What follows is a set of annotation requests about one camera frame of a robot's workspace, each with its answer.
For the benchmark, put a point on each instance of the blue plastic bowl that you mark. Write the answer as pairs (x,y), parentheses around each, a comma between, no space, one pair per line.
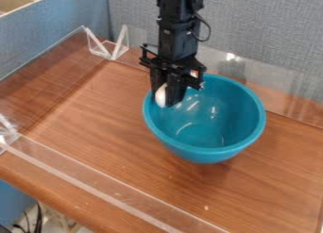
(214,125)

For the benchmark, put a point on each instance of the clear acrylic front barrier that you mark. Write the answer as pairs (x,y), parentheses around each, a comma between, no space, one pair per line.
(116,193)

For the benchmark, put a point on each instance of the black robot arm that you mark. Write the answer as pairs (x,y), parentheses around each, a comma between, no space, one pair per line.
(182,11)

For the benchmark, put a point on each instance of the blue partition with wooden shelf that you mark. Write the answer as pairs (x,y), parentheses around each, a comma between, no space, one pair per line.
(36,27)

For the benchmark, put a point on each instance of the clear acrylic corner bracket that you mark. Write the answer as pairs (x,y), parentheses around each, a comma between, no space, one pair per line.
(107,49)

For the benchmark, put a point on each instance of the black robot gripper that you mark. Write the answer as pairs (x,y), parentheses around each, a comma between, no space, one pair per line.
(174,56)

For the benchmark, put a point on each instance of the white brown toy mushroom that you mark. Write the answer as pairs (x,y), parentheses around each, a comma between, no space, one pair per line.
(192,82)

